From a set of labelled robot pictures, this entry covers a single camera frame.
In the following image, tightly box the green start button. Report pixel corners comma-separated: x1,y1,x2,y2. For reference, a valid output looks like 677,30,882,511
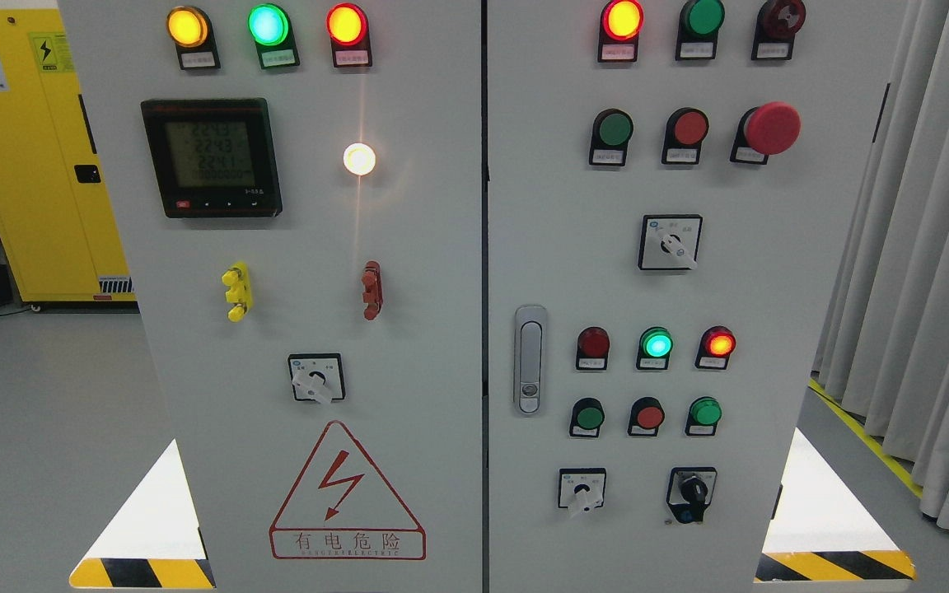
569,397,604,438

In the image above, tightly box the yellow terminal connector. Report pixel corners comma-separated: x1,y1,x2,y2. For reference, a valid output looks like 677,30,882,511
221,260,253,323

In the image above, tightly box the left door rotary selector switch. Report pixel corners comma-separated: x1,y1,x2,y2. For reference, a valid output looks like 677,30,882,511
288,353,346,404

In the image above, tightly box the red emergency stop mushroom button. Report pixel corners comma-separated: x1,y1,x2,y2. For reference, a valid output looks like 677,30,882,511
728,101,802,166

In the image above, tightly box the lower right red indicator lamp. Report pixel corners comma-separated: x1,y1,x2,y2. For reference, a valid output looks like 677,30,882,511
695,325,736,371

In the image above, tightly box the lower red stop button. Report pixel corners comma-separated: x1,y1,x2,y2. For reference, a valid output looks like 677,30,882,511
628,395,666,437

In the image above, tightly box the red high voltage warning sticker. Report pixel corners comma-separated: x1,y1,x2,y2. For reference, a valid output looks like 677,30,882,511
269,421,427,562

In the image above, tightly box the green indicator lamp top right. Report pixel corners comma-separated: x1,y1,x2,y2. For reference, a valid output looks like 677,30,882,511
675,0,726,61

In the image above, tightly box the red indicator lamp top right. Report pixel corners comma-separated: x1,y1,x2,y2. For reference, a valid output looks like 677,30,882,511
596,0,644,63

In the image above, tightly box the green indicator lamp top left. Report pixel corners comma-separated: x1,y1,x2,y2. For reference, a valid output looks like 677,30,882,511
247,3,300,70

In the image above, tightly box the black key switch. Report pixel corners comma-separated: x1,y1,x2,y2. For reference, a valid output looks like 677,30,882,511
666,466,717,523

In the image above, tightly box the dark red buzzer lamp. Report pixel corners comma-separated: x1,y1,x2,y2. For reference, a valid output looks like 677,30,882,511
750,0,806,61

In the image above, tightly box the upper green push button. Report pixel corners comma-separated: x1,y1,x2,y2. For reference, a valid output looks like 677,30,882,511
588,108,633,166

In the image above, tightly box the grey electrical cabinet right door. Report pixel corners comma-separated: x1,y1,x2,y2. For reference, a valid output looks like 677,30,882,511
484,1,910,592

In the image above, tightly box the grey curtain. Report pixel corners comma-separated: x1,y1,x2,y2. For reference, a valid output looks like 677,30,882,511
813,1,949,530

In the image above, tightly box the black digital power meter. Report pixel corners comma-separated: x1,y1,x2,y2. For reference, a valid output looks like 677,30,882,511
142,98,283,218

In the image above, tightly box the upper right rotary selector switch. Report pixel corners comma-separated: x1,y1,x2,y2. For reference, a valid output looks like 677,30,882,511
638,214,702,271

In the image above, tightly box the lower middle green indicator lamp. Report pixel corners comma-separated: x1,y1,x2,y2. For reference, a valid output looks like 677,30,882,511
635,326,674,371

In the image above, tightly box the upper red push button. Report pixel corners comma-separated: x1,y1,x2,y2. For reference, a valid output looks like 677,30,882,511
661,106,709,166

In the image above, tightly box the lower left rotary selector switch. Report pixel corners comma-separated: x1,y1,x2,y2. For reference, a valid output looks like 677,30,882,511
557,468,607,517

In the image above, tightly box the red terminal connector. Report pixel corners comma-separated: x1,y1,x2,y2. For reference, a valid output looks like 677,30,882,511
361,260,384,320

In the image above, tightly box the yellow indicator lamp top left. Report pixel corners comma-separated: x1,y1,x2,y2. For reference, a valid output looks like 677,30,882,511
166,5,221,71

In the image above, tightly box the lower right green button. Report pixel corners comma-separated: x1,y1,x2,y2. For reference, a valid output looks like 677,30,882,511
685,395,722,437

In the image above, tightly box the white lit indicator lamp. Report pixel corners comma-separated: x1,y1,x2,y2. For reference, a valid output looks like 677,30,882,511
343,142,377,176

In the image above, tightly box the silver cabinet door handle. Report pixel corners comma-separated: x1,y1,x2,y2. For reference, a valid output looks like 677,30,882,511
513,305,547,414

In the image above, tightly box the red indicator lamp top left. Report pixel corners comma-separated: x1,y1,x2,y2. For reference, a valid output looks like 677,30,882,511
326,2,372,68

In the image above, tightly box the green indicator lamp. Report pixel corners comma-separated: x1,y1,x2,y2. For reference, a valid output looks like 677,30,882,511
675,0,726,61
635,326,674,371
247,3,300,70

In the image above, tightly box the lower left red indicator lamp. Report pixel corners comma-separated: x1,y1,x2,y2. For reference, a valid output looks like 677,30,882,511
575,326,610,371

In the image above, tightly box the red indicator lamp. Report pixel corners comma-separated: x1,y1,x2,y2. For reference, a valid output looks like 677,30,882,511
695,325,736,371
326,2,372,68
575,326,610,371
596,0,644,63

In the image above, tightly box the yellow safety cabinet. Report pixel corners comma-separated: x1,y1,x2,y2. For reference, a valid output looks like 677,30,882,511
0,7,136,304

